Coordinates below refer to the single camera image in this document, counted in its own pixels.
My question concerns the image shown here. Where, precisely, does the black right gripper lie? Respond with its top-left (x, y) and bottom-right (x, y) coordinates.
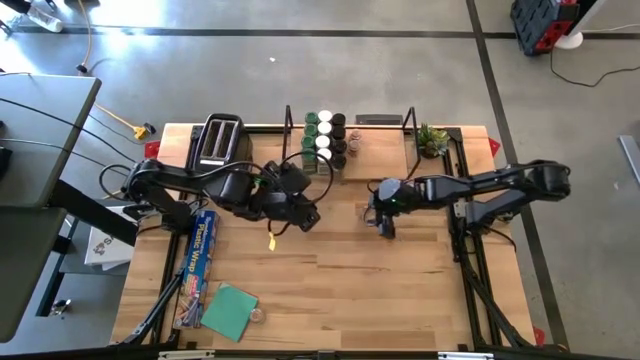
top-left (372, 177), bottom-right (419, 240)

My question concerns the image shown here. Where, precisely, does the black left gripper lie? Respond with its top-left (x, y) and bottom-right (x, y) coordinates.
top-left (249, 187), bottom-right (323, 234)

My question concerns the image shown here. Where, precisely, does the small potted succulent plant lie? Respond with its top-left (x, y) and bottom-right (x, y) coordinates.
top-left (417, 122), bottom-right (451, 160)

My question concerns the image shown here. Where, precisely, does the flat black box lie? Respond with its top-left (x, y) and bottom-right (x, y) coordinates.
top-left (355, 113), bottom-right (404, 126)

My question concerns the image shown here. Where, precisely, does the blue plastic wrap box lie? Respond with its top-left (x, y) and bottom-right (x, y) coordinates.
top-left (172, 209), bottom-right (222, 331)

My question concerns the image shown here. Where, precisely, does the teal cloth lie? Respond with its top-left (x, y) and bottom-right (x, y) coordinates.
top-left (199, 281), bottom-right (260, 343)

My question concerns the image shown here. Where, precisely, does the white printed box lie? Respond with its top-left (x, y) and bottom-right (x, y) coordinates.
top-left (83, 204), bottom-right (136, 272)

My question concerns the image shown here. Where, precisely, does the black desk beam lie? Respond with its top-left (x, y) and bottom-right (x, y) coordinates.
top-left (47, 178), bottom-right (141, 247)

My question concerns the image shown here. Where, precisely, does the black and red crate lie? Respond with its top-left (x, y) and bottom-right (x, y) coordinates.
top-left (509, 0), bottom-right (584, 57)

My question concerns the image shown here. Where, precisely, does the grey metal bar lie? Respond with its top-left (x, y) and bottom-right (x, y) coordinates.
top-left (618, 134), bottom-right (640, 186)

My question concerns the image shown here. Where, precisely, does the white stand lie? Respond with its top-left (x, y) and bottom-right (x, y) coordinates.
top-left (554, 0), bottom-right (609, 50)

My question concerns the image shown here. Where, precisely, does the grey desk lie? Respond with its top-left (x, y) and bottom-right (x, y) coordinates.
top-left (0, 207), bottom-right (69, 344)
top-left (0, 72), bottom-right (103, 209)

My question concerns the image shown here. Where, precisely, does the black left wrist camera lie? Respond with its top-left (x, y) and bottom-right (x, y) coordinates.
top-left (274, 160), bottom-right (312, 196)

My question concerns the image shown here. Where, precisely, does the wooden shelf with black frame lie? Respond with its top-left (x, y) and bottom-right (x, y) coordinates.
top-left (282, 103), bottom-right (424, 186)

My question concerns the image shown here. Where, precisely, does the black table frame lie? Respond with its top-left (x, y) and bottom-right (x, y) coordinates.
top-left (117, 122), bottom-right (549, 354)

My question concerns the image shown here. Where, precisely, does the black floor cable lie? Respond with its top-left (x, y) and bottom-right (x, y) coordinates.
top-left (549, 47), bottom-right (640, 89)

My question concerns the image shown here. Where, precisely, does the black desk cable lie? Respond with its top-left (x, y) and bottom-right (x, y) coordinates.
top-left (0, 137), bottom-right (74, 153)
top-left (0, 97), bottom-right (139, 164)

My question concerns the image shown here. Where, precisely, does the yellow extension cord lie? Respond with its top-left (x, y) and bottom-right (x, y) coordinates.
top-left (74, 0), bottom-right (157, 142)

